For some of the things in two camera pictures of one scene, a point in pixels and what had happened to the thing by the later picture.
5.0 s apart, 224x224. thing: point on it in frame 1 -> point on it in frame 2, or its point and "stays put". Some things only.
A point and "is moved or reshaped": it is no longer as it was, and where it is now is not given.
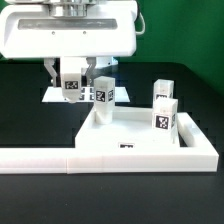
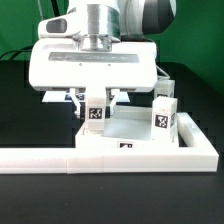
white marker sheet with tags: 54,94 stays put
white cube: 70,69 is moved or reshaped
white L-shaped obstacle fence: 201,155 stays put
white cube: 164,121 stays put
